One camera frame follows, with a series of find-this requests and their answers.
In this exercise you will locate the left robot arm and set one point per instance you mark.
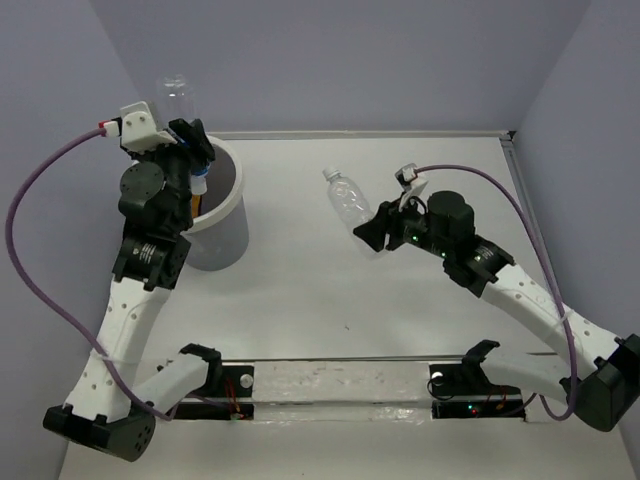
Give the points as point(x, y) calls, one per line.
point(104, 411)

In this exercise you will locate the blue label water bottle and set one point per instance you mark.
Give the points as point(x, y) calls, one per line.
point(177, 100)

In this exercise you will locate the white round bin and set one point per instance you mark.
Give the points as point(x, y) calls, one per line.
point(219, 237)

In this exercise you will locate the orange milk tea bottle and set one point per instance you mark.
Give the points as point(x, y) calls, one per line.
point(196, 205)

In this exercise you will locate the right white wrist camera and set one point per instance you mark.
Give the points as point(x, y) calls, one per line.
point(412, 183)

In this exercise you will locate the clear ribbed bottle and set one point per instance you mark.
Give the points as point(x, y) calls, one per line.
point(350, 205)

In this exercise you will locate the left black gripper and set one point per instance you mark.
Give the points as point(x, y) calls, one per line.
point(196, 132)

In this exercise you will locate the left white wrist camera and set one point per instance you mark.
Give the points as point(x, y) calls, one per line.
point(139, 128)

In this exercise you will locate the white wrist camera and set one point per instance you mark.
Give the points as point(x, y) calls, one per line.
point(412, 183)
point(139, 128)

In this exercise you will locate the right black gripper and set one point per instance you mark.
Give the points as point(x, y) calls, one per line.
point(388, 218)

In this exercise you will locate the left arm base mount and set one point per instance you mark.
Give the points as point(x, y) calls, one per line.
point(230, 400)

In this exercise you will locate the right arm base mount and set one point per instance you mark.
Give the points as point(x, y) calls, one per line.
point(455, 397)

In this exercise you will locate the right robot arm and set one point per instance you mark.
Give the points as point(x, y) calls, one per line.
point(593, 369)

